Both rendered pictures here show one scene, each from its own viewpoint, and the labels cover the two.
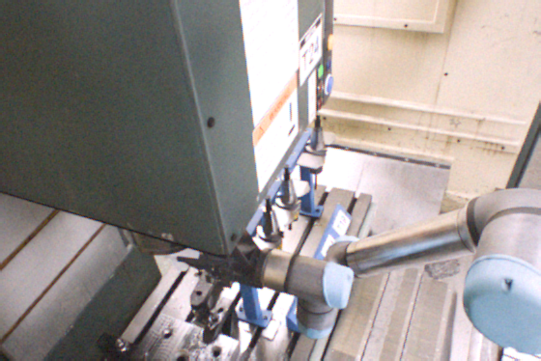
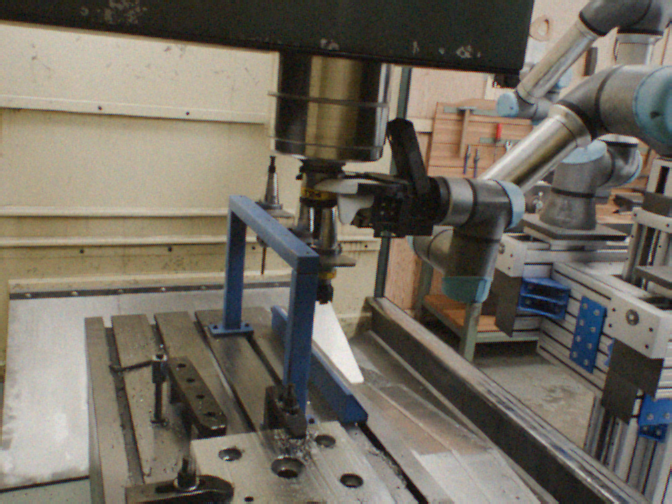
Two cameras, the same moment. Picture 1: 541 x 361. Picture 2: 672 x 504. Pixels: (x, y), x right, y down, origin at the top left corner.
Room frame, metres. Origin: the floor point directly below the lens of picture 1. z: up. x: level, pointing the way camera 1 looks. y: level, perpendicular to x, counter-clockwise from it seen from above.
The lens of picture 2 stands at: (0.09, 0.84, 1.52)
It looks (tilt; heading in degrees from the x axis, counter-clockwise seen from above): 16 degrees down; 306
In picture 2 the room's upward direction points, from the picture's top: 6 degrees clockwise
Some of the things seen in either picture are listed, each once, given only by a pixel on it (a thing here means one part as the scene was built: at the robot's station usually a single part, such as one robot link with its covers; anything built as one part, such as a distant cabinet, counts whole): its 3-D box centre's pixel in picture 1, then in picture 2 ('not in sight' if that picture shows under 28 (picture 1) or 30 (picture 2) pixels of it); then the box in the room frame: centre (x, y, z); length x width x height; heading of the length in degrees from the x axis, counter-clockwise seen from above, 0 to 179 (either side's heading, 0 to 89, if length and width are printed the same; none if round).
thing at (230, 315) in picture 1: (218, 324); (285, 424); (0.66, 0.13, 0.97); 0.13 x 0.03 x 0.15; 150
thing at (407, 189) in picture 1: (301, 225); (204, 378); (1.18, -0.17, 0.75); 0.89 x 0.70 x 0.26; 60
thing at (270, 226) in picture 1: (270, 218); (326, 225); (0.74, -0.03, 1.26); 0.04 x 0.04 x 0.07
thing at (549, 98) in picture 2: not in sight; (540, 108); (0.83, -1.19, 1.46); 0.11 x 0.08 x 0.11; 69
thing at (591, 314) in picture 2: not in sight; (586, 334); (0.47, -0.79, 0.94); 0.09 x 0.01 x 0.18; 145
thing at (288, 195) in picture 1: (287, 187); (305, 211); (0.84, -0.09, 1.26); 0.04 x 0.04 x 0.07
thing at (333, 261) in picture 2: (262, 249); (336, 261); (0.70, -0.01, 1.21); 0.07 x 0.05 x 0.01; 60
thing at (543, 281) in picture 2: not in sight; (543, 298); (0.60, -0.83, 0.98); 0.09 x 0.09 x 0.09; 55
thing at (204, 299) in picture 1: (213, 274); (194, 404); (0.86, 0.15, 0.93); 0.26 x 0.05 x 0.06; 155
